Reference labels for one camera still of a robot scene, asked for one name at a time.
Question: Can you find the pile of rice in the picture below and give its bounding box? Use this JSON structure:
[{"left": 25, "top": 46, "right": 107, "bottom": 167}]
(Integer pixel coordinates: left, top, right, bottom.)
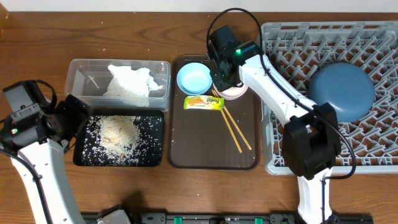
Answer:
[{"left": 82, "top": 114, "right": 163, "bottom": 166}]

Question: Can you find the white napkin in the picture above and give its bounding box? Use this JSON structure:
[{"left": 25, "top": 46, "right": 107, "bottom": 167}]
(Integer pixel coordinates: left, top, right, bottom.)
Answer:
[{"left": 103, "top": 65, "right": 163, "bottom": 107}]

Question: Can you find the dark blue plate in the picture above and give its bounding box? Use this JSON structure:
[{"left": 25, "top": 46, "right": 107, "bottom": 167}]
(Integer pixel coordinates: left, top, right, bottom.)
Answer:
[{"left": 308, "top": 62, "right": 375, "bottom": 123}]

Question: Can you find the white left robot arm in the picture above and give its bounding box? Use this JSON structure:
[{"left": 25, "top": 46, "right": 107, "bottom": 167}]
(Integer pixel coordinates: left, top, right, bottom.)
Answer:
[{"left": 1, "top": 95, "right": 90, "bottom": 223}]

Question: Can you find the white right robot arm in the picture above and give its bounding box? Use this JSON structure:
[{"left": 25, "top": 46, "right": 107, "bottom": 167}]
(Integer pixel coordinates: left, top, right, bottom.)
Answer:
[{"left": 208, "top": 40, "right": 341, "bottom": 223}]

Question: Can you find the grey dishwasher rack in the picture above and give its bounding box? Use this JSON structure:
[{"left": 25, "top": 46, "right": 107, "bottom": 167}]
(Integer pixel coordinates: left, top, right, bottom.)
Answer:
[{"left": 262, "top": 21, "right": 397, "bottom": 175}]

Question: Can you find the wooden chopstick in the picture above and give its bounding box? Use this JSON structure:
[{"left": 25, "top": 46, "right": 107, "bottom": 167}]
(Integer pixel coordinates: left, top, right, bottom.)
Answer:
[
  {"left": 223, "top": 106, "right": 252, "bottom": 151},
  {"left": 211, "top": 90, "right": 243, "bottom": 154}
]

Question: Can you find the light blue small bowl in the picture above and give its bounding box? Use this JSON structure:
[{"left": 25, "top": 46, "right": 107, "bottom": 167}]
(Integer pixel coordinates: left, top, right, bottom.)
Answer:
[{"left": 177, "top": 62, "right": 213, "bottom": 96}]

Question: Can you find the yellow green snack wrapper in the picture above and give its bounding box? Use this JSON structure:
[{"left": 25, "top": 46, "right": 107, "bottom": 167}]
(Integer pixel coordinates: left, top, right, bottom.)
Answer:
[{"left": 183, "top": 95, "right": 224, "bottom": 110}]

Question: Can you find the black tray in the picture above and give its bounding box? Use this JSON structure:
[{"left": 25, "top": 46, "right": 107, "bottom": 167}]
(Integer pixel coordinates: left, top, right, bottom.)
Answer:
[{"left": 72, "top": 108, "right": 165, "bottom": 167}]

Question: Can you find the clear plastic bin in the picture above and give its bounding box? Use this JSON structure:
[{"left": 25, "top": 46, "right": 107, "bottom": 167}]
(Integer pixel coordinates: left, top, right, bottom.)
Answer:
[{"left": 65, "top": 58, "right": 171, "bottom": 111}]

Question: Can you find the brown serving tray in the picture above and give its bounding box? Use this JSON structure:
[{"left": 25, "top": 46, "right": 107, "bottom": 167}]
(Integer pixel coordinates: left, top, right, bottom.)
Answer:
[{"left": 167, "top": 55, "right": 261, "bottom": 170}]

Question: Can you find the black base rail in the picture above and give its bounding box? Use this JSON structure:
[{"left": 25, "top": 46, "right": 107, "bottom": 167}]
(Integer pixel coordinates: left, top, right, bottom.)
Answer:
[{"left": 129, "top": 213, "right": 374, "bottom": 224}]

